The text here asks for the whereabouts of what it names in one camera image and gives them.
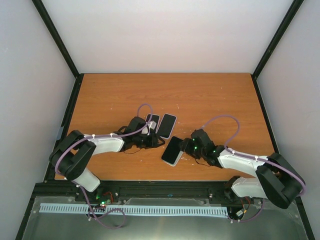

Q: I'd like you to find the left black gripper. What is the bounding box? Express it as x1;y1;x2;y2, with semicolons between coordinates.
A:
133;132;166;150

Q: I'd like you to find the black phone green edge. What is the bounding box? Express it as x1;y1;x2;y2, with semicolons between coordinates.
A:
161;136;184;167

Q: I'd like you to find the white phone case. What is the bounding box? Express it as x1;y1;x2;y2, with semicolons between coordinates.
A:
161;150;183;167

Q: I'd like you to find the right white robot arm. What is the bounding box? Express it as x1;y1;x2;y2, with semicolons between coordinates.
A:
179;129;306;209

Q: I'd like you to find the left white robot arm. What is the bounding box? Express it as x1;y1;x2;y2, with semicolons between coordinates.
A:
49;116;165;202

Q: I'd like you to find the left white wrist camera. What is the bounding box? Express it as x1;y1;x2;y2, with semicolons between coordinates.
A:
141;120;158;135

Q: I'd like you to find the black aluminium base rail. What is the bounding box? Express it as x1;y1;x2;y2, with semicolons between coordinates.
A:
31;180;249;207

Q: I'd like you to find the light blue cable duct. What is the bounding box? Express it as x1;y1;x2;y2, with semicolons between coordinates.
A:
39;203;228;218

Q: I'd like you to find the left black frame post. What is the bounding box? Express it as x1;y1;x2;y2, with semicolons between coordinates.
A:
31;0;85;78

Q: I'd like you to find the black frame post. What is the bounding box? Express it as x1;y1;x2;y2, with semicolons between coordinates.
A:
251;0;305;79
31;0;85;78

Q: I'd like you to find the right black frame post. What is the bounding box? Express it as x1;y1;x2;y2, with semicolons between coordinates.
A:
251;0;305;79

